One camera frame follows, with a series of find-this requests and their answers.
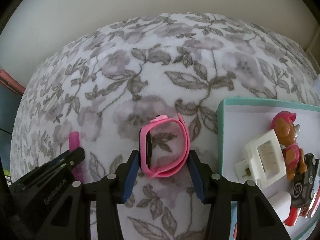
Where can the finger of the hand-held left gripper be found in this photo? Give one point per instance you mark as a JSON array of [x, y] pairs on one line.
[[62, 160]]

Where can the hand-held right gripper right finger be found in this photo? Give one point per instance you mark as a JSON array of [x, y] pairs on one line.
[[197, 177]]

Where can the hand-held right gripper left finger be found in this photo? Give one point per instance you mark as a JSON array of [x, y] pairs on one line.
[[130, 175]]

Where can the pink smartwatch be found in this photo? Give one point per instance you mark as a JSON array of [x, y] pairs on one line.
[[184, 135]]

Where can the white hair claw clip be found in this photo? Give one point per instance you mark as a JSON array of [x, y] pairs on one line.
[[265, 165]]

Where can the teal-rimmed white tray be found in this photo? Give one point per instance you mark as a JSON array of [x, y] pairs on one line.
[[240, 115]]

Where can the white charger plug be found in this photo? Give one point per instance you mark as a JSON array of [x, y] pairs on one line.
[[281, 202]]

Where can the pink toy dog figure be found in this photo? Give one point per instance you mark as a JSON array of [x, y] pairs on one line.
[[287, 132]]

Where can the red squeeze bottle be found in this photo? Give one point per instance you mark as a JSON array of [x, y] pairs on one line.
[[293, 216]]

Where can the black toy car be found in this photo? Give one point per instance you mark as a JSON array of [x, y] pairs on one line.
[[306, 182]]

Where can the dark cabinet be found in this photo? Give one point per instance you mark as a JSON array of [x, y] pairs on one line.
[[8, 110]]

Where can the pink board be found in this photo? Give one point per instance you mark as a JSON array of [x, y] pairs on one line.
[[11, 81]]

